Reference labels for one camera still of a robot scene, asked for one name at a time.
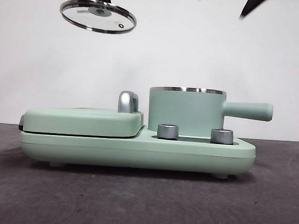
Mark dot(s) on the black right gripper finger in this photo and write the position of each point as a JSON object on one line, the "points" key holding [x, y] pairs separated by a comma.
{"points": [[252, 5]]}

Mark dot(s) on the glass lid with green knob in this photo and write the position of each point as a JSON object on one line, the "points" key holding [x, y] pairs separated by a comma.
{"points": [[99, 11]]}

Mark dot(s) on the mint green griddle cover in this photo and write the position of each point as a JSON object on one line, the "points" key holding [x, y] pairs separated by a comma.
{"points": [[80, 121]]}

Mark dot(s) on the silver control knob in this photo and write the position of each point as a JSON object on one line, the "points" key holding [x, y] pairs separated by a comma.
{"points": [[221, 136], [168, 131]]}

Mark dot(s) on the mint green breakfast machine base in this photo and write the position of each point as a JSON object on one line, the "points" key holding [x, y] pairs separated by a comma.
{"points": [[111, 150]]}

